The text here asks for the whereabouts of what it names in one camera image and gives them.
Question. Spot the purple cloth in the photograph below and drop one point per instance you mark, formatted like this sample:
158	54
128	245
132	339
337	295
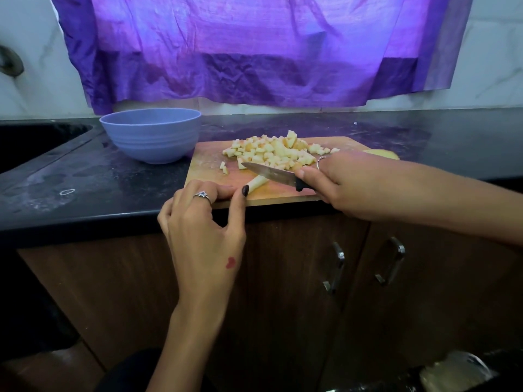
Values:
270	45

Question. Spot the tan potato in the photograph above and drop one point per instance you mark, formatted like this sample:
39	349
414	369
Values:
256	184

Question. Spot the white rubber band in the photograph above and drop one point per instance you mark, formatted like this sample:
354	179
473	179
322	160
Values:
61	192

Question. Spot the wooden cutting board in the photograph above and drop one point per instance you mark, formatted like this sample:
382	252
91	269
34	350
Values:
208	171

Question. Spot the metal faucet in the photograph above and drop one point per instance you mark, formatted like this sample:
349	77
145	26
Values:
10	61

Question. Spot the person's right hand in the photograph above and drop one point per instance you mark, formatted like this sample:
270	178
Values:
359	183

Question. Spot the person's left hand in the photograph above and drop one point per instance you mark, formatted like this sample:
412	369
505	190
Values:
204	241

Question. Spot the blue bowl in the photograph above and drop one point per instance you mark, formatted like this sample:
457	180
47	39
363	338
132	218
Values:
150	134

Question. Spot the person's right forearm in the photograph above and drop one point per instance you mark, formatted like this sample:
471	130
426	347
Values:
474	204

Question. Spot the dark sink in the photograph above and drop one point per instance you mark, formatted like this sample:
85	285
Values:
37	143

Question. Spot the potato slice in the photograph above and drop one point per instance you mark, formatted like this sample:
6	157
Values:
382	153

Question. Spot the person's dark trousers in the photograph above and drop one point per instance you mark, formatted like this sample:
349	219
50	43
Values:
131	373

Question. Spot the red and white plastic bag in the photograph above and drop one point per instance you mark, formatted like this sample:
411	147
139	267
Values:
458	371

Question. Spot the pile of diced potato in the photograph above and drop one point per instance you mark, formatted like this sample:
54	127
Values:
278	149

